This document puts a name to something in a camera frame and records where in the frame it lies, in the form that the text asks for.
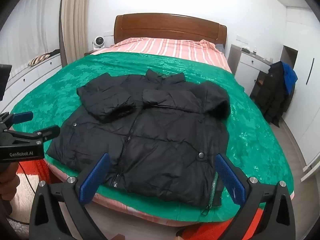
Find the beige curtain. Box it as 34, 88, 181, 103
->
59, 0, 94, 65

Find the black cable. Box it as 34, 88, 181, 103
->
6, 165, 38, 222

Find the striped cushion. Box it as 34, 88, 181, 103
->
27, 54, 52, 67

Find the white desk with drawers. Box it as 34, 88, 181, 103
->
235, 50, 275, 98

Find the white drawer cabinet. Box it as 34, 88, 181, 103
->
5, 52, 63, 113

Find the white wardrobe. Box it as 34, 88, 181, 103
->
275, 5, 320, 174

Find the wooden chair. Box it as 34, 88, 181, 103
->
250, 76, 266, 100

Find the red and white rug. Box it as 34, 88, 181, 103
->
0, 159, 267, 240

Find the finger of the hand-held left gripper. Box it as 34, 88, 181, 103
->
7, 126, 61, 146
0, 111, 34, 131

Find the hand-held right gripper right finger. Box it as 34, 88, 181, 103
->
215, 154, 297, 240

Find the white round fan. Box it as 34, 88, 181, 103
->
91, 36, 105, 50

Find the grey panel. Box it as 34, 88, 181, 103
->
227, 44, 242, 75

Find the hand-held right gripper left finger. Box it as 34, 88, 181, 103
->
29, 152, 113, 240

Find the person's left hand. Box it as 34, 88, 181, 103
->
0, 164, 20, 202

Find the black wardrobe handle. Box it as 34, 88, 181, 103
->
306, 58, 315, 83

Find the blue jacket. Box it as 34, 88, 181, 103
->
281, 61, 298, 96

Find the white sheer curtain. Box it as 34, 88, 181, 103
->
7, 0, 63, 65

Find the green patterned blanket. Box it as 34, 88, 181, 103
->
5, 51, 294, 222

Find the black puffer jacket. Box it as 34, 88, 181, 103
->
46, 69, 232, 217

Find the wooden headboard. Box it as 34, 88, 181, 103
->
114, 13, 228, 53

